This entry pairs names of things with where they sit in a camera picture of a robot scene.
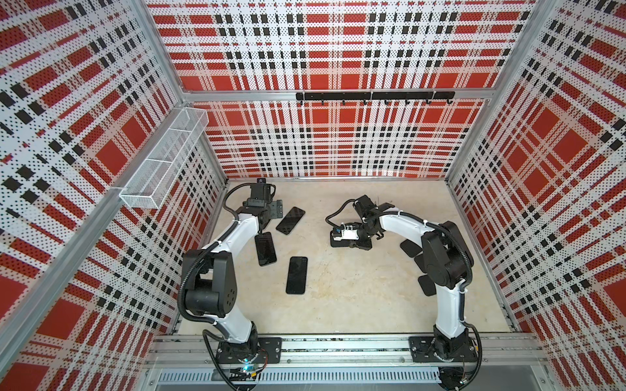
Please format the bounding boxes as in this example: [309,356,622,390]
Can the black phone case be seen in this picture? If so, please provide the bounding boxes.
[418,275,436,297]
[400,239,422,258]

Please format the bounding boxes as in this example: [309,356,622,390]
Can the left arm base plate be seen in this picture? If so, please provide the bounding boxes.
[216,337,283,364]

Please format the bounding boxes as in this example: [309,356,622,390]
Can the black hook rail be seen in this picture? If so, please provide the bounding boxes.
[295,91,456,103]

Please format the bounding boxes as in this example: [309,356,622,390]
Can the aluminium front rail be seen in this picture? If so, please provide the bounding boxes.
[138,332,560,390]

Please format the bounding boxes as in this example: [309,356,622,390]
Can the black phone case middle right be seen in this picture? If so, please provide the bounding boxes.
[400,239,422,258]

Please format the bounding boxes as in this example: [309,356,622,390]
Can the white wire mesh shelf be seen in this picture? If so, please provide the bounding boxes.
[120,108,208,210]

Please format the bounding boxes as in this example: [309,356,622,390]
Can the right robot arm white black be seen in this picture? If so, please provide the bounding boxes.
[325,195,474,342]

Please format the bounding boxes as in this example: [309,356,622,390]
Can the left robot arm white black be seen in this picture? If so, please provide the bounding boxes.
[177,179,283,351]

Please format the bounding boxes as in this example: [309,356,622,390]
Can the black smartphone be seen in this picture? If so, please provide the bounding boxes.
[254,232,277,267]
[285,257,308,295]
[276,207,306,236]

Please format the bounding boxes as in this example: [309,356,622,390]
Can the black phone case lower right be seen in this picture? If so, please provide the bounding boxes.
[418,275,436,297]

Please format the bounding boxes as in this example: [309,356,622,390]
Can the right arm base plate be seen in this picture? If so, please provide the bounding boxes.
[409,335,478,364]

